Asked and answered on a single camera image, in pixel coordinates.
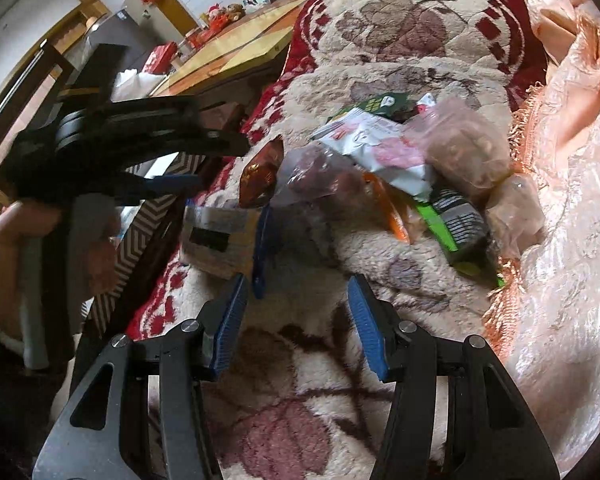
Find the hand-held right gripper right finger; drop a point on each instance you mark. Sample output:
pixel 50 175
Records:
pixel 367 325

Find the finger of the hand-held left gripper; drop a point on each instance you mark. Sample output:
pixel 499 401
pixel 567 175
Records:
pixel 180 125
pixel 170 186

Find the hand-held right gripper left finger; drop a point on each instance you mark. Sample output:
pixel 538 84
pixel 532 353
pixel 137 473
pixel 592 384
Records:
pixel 227 325

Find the zigzag patterned storage box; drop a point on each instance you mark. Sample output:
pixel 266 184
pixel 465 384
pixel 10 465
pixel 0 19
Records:
pixel 145 240

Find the blue and white snack box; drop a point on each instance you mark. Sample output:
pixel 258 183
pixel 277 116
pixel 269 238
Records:
pixel 215 260

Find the brown candy packet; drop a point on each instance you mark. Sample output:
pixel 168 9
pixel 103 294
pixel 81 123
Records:
pixel 260 175

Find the black green snack packet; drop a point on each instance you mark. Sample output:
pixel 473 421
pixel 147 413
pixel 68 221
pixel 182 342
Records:
pixel 460 225

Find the person's left hand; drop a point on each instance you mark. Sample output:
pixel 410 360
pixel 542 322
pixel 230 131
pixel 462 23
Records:
pixel 100 260

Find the white plastic bag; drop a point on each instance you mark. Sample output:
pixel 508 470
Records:
pixel 137 82

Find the red gift box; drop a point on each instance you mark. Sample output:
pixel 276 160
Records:
pixel 159 57

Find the dark wooden chair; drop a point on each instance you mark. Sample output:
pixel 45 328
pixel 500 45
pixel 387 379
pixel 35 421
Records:
pixel 80 75

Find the wooden table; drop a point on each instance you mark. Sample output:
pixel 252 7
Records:
pixel 230 50

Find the orange snack packet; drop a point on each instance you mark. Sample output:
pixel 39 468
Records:
pixel 397 220

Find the grey refrigerator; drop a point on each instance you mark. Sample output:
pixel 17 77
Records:
pixel 115 30

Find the stuffed toys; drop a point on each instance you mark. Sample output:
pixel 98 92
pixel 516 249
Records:
pixel 222 16

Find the clear bag of red dates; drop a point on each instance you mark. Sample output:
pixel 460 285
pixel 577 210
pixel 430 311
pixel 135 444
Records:
pixel 320 180

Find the white pink snack packet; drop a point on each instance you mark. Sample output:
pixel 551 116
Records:
pixel 375 145

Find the small clear snack bag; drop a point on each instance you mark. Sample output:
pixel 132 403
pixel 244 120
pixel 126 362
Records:
pixel 515 215

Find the dark green snack packet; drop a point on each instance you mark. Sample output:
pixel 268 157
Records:
pixel 380 105

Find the clear bag of nuts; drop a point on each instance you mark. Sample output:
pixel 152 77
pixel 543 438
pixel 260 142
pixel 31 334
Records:
pixel 460 145

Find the peach satin quilt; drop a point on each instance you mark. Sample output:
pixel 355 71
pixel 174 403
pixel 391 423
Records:
pixel 570 210

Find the floral plush blanket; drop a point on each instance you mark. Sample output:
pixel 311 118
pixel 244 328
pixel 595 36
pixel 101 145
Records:
pixel 405 25

